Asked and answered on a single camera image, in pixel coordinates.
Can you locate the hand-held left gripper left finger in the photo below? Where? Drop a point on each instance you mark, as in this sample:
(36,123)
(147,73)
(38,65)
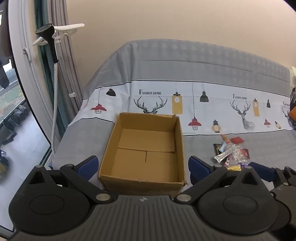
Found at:
(89,166)

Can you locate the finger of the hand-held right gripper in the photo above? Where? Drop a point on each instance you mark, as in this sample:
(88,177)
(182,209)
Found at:
(261,171)

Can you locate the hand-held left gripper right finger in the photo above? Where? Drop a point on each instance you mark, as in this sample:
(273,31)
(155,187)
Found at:
(196,168)

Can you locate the pile of snack packets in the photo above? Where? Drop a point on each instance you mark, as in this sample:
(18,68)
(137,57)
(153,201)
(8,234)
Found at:
(231,150)

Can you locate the brown cardboard box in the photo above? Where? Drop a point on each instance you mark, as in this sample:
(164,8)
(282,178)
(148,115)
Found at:
(143,150)

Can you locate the orange box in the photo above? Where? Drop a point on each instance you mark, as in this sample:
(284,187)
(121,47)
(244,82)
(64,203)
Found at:
(292,111)

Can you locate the white curtain clip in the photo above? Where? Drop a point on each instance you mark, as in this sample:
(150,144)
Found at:
(72,94)

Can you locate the dark cloth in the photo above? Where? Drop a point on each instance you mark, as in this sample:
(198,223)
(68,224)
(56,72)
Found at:
(293,95)

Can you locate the black shoe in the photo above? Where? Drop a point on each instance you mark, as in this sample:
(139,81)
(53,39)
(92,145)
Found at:
(8,124)
(9,139)

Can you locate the grey shoe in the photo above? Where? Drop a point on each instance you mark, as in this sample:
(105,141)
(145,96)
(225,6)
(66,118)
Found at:
(23,110)
(17,116)

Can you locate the grey curtain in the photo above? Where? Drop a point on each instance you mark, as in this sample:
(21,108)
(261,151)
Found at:
(67,69)

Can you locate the white object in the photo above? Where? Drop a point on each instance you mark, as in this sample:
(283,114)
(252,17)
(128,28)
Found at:
(293,75)

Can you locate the hanging dark garment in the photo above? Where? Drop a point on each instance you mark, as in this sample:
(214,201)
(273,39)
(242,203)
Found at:
(3,76)

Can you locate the white plastic hanger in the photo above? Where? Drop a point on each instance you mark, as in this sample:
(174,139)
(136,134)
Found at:
(69,27)

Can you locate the white window frame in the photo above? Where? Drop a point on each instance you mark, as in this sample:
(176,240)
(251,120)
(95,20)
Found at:
(25,76)

